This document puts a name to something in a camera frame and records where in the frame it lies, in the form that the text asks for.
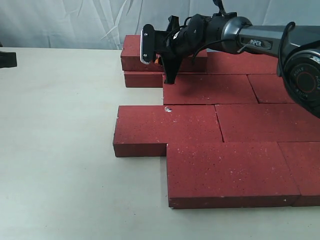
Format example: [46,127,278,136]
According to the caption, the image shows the red brick back row right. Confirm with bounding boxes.
[206,52,278,75]

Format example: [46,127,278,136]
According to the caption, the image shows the red brick top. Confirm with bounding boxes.
[120,35,208,73]

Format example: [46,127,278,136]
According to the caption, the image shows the red brick second row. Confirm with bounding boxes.
[247,74,294,104]
[163,74,258,105]

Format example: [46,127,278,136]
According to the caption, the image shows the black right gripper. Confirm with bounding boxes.
[153,14,212,85]

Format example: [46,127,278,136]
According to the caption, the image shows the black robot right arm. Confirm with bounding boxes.
[151,13,320,116]

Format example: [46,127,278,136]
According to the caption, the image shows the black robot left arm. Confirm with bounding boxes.
[0,49,18,69]

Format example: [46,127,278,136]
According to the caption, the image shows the white backdrop curtain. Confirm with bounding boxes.
[0,0,320,50]

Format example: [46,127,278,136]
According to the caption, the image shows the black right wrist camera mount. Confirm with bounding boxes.
[140,24,156,65]

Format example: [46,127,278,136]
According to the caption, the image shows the red brick third row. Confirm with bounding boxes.
[215,103,320,142]

